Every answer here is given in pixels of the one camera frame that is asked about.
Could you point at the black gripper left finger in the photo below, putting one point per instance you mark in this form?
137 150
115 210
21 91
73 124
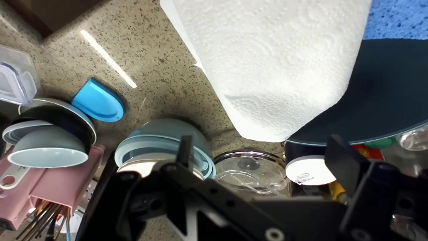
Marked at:
184 151

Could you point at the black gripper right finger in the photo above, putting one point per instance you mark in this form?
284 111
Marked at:
343 166

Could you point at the white kitchen paper roll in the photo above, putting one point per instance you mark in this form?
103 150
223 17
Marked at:
267 67

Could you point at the light blue bowl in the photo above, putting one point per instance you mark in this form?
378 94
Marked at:
160 138

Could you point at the clear glass bowl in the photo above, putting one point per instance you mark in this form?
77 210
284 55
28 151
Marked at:
248 171

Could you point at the dark blue bowl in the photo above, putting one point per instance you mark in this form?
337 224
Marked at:
391 88

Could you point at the small grey-blue bowl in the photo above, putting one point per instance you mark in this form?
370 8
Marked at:
21 128

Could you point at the white lid jar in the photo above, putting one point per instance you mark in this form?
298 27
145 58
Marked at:
309 171

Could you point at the pink utensil holder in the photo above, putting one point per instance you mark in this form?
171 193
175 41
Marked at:
57 182

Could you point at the blue sponge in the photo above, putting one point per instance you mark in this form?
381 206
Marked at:
395 20

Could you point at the white plastic utensil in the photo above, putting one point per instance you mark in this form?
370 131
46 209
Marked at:
8 178

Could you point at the clear lidded plastic container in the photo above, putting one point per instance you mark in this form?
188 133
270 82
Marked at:
14 78

